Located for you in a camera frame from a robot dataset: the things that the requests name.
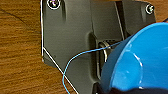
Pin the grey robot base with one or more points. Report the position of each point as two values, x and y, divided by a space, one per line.
73 36

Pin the blue bowl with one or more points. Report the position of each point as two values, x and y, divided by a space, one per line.
140 63

